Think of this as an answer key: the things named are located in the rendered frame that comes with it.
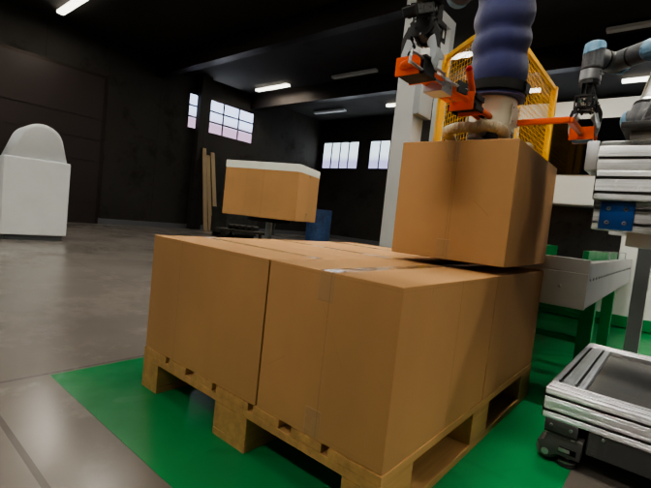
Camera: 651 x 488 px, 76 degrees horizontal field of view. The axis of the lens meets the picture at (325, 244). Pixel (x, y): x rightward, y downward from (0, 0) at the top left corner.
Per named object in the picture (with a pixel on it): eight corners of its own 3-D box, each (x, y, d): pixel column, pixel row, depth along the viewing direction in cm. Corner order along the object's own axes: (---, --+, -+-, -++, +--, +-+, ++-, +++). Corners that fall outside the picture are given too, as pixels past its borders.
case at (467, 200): (452, 251, 202) (463, 167, 199) (544, 263, 177) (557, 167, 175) (390, 251, 155) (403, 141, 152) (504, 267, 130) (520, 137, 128)
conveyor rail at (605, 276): (621, 281, 357) (625, 259, 356) (629, 282, 354) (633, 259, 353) (571, 306, 179) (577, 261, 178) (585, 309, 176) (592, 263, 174)
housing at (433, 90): (431, 99, 131) (433, 84, 131) (452, 96, 127) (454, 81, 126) (420, 92, 126) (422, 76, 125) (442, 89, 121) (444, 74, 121)
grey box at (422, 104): (424, 120, 315) (429, 79, 313) (431, 120, 312) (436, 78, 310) (412, 113, 300) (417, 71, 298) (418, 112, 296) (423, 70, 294)
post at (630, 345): (617, 379, 217) (647, 185, 211) (634, 383, 212) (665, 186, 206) (616, 382, 212) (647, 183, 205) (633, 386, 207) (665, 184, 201)
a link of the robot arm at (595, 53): (614, 41, 161) (597, 36, 159) (609, 70, 162) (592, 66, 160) (596, 48, 169) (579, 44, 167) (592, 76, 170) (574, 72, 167)
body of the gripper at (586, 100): (572, 110, 164) (575, 79, 163) (575, 116, 171) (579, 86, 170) (594, 108, 159) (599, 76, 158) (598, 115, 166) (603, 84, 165)
